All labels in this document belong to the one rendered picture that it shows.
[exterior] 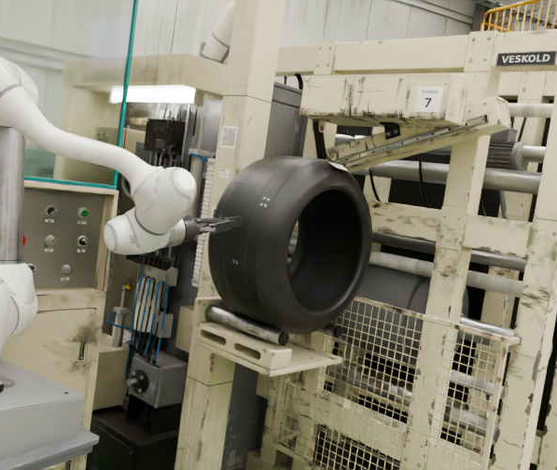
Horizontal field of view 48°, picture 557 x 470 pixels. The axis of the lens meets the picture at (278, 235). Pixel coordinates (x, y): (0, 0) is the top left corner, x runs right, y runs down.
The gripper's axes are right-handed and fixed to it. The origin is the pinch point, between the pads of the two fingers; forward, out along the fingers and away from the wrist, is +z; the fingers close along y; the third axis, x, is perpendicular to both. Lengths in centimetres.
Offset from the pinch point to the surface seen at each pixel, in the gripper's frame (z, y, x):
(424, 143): 67, -22, -24
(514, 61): 89, -41, -53
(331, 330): 39, -9, 40
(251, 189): 9.3, 2.1, -8.9
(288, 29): 794, 716, -202
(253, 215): 4.7, -3.7, -2.0
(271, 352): 8.1, -10.5, 39.5
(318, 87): 56, 17, -42
